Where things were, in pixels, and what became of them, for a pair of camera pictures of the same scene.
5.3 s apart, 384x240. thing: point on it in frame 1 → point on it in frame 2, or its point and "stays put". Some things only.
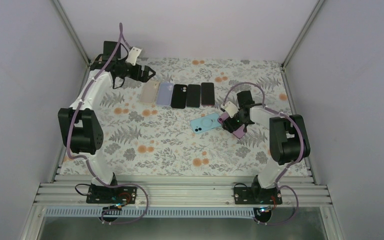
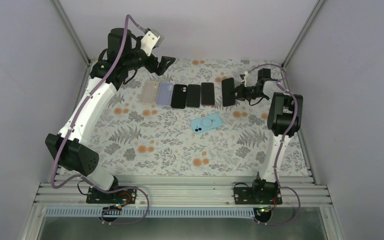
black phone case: [179, 96] stays put
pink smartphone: [238, 132] → [228, 92]
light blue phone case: [204, 124] stays put
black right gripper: [230, 126] → [240, 89]
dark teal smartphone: [193, 95] stays put
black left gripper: [144, 78] → [161, 67]
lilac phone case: [164, 94] stays put
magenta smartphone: [207, 94] stays put
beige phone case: [149, 92] stays put
